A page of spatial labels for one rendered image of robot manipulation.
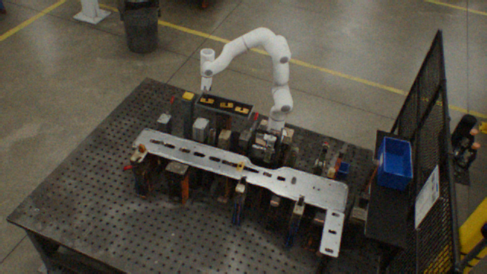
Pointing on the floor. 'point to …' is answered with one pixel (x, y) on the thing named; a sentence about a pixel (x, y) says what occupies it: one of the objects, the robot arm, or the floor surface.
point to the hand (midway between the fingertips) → (206, 93)
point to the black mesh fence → (429, 164)
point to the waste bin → (140, 23)
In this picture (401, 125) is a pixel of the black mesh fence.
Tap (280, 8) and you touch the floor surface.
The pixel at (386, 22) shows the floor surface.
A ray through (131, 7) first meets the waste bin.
